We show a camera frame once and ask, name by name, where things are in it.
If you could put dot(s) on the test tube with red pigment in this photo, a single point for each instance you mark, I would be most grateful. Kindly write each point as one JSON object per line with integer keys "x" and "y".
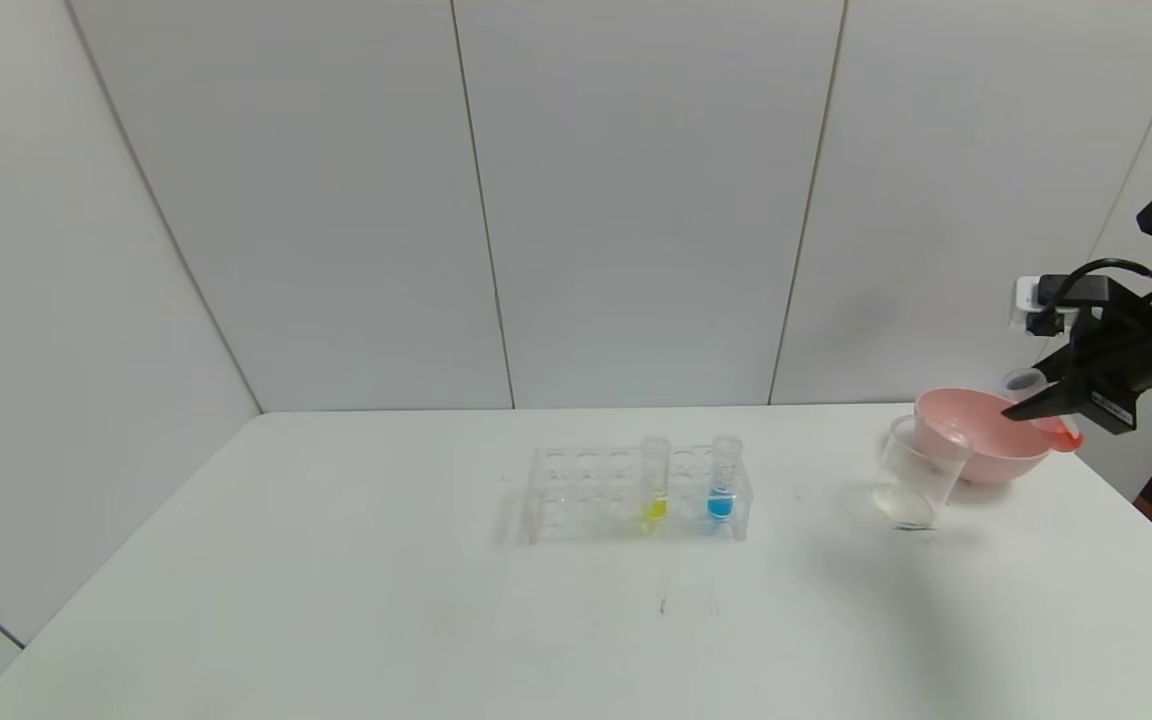
{"x": 1064, "y": 437}

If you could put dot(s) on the clear plastic beaker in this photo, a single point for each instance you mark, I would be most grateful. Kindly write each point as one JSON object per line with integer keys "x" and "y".
{"x": 911, "y": 480}

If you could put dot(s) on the clear plastic test tube rack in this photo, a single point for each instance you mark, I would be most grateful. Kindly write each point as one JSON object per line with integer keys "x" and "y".
{"x": 596, "y": 490}

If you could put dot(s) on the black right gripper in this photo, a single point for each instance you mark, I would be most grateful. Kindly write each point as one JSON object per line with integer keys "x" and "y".
{"x": 1108, "y": 398}

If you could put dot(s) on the test tube with blue pigment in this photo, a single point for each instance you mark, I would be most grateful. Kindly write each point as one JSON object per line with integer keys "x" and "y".
{"x": 722, "y": 498}

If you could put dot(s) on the pink bowl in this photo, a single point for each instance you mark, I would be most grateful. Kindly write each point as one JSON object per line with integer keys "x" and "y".
{"x": 976, "y": 440}

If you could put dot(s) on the test tube with yellow pigment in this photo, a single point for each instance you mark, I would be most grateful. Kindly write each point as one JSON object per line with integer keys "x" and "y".
{"x": 654, "y": 495}

